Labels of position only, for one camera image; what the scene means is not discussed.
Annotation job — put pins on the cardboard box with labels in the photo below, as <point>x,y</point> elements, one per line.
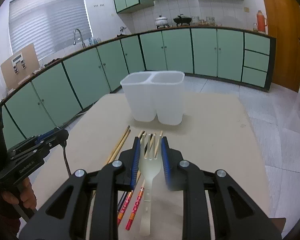
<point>20,66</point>

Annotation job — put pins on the plain wooden chopstick outer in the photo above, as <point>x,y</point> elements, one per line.
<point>117,145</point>

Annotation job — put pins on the orange thermos flask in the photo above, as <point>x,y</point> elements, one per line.
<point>261,22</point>

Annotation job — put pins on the black wok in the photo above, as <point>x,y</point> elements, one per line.
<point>181,20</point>

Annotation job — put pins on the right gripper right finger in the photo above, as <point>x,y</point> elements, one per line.
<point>213,203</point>

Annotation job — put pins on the left hand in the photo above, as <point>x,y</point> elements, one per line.
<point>26,196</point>

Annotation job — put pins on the white window blind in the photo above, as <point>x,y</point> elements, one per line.
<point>47,24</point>

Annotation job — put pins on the white cooking pot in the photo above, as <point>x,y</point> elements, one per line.
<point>161,22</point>

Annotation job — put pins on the wooden chopstick rightmost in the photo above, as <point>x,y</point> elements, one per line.
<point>158,144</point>

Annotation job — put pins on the plain wooden chopstick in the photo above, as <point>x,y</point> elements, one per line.
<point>118,150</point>
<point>117,145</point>

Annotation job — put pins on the green kitchen base cabinets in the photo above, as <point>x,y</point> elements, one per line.
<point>69,86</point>

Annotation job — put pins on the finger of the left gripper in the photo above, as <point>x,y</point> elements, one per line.
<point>60,136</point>
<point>46,135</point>

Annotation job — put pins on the white twin-compartment utensil holder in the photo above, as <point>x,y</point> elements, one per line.
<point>155,94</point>

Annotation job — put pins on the glass jars on counter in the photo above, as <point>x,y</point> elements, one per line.
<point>208,21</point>

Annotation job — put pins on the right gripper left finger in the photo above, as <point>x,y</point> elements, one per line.
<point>86,196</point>

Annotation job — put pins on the white plastic fork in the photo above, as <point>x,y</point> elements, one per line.
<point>149,168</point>

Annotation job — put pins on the black chopstick left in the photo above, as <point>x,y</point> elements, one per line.
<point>121,201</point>

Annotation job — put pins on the dark metal spoon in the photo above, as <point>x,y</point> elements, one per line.
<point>63,145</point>

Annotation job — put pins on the plain wooden chopstick inner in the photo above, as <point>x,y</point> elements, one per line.
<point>118,150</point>

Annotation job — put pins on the wooden door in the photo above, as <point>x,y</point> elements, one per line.
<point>283,19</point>

